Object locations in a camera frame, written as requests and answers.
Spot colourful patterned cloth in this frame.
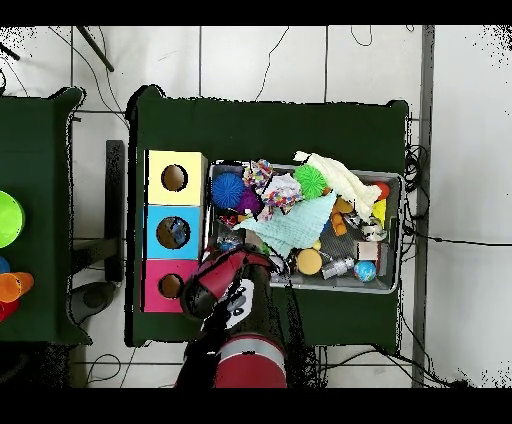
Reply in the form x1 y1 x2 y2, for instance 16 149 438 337
257 174 305 222
243 158 276 193

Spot blue spiky ball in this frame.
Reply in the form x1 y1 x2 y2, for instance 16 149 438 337
211 171 248 209

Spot mint green cloth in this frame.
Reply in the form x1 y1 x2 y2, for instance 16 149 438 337
237 191 338 259

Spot wooden box with three holes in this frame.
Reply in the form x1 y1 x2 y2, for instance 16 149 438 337
142 149 211 315

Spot shallow clear mesh bin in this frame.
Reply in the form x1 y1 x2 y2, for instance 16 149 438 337
203 161 404 296

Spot purple spiky ball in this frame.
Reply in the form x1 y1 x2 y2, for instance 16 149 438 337
235 187 263 216

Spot green spiky ball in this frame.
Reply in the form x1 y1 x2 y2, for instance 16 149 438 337
293 164 329 200

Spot tan round bun toy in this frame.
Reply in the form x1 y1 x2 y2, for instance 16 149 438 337
296 247 325 277

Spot orange bear toy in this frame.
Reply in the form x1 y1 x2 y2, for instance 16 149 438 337
327 196 355 237

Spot pale yellow cloth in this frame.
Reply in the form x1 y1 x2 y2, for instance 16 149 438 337
292 150 384 224

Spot small wooden cube block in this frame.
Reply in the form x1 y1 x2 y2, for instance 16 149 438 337
355 239 381 262

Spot round silver tin can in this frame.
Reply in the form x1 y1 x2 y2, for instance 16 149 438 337
362 221 388 242

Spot small blue globe ball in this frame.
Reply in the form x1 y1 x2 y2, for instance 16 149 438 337
354 259 378 284

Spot small red ball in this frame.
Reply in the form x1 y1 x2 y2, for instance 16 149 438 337
372 180 393 201

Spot side table with green cloth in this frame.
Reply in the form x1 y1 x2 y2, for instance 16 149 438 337
0 86 87 345

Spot green bowl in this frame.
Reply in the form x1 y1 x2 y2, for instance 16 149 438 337
0 190 26 249

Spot orange round object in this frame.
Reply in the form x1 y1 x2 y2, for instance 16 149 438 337
0 271 36 304

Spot red round object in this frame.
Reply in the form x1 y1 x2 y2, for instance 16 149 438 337
0 299 21 323

